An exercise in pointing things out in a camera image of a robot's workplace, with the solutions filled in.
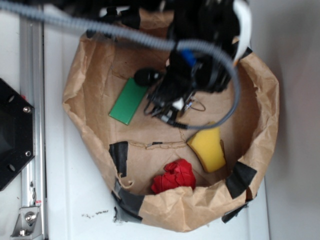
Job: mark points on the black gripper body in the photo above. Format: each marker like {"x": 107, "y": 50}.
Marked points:
{"x": 202, "y": 56}

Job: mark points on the green rectangular block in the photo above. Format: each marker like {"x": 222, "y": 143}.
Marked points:
{"x": 128, "y": 102}

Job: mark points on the yellow sponge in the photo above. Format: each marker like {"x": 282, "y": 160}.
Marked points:
{"x": 207, "y": 146}

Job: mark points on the red crumpled paper ball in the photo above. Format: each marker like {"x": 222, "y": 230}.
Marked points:
{"x": 177, "y": 174}

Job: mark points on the brown paper bag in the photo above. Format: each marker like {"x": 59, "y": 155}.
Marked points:
{"x": 130, "y": 156}

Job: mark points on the aluminium extrusion rail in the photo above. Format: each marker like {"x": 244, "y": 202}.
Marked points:
{"x": 32, "y": 85}

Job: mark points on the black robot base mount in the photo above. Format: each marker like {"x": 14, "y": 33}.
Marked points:
{"x": 16, "y": 134}

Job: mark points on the metal corner bracket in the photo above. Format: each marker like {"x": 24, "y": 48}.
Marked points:
{"x": 28, "y": 225}

